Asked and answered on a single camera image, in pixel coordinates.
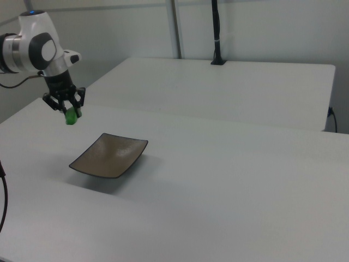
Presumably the aluminium wall frame post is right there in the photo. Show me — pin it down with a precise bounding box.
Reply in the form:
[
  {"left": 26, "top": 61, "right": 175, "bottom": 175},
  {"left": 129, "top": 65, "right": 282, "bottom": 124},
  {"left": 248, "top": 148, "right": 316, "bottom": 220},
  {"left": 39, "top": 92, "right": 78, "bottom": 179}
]
[{"left": 165, "top": 0, "right": 183, "bottom": 59}]

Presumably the white table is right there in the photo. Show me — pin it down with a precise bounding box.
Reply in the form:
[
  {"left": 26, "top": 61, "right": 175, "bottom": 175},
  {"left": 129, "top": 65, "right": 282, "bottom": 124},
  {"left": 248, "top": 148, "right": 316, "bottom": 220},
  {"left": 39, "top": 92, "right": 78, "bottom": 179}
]
[{"left": 81, "top": 57, "right": 336, "bottom": 132}]

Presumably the black power cable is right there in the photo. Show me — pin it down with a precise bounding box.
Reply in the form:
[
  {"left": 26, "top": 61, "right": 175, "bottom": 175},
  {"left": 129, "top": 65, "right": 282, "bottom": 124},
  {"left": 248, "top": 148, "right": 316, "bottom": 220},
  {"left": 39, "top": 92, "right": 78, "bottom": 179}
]
[{"left": 328, "top": 106, "right": 339, "bottom": 133}]

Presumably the green chili pepper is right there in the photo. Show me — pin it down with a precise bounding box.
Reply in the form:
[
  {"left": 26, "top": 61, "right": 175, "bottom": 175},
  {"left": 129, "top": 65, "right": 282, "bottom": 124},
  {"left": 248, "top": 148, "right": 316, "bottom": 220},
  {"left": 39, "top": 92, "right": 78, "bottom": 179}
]
[{"left": 65, "top": 106, "right": 81, "bottom": 126}]

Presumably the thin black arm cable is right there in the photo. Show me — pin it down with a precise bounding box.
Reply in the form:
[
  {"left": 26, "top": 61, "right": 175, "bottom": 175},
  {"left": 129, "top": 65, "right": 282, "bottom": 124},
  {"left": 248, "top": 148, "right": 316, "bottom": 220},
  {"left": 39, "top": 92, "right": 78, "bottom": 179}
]
[{"left": 0, "top": 71, "right": 46, "bottom": 89}]

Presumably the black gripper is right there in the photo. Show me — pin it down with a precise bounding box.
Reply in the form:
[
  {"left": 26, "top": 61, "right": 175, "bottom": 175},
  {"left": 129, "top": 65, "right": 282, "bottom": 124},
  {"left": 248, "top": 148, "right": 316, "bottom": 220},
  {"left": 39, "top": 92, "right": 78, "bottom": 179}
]
[{"left": 42, "top": 69, "right": 87, "bottom": 118}]

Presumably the black camera stand pole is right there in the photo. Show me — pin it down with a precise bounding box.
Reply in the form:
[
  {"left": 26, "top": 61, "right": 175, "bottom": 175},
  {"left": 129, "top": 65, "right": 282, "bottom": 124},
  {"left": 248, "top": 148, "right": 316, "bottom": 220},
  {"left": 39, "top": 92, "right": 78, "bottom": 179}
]
[{"left": 210, "top": 0, "right": 227, "bottom": 66}]

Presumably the brown square ceramic plate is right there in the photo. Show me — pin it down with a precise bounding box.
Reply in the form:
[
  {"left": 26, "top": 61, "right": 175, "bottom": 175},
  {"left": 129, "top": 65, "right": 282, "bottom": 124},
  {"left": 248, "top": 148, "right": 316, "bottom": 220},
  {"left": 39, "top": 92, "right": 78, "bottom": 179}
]
[{"left": 68, "top": 133, "right": 149, "bottom": 180}]

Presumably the thick black cable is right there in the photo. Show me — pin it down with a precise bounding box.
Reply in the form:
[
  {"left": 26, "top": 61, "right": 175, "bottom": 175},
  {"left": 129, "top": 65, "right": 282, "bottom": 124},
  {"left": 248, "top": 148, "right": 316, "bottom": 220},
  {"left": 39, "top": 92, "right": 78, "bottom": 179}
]
[{"left": 0, "top": 160, "right": 9, "bottom": 233}]

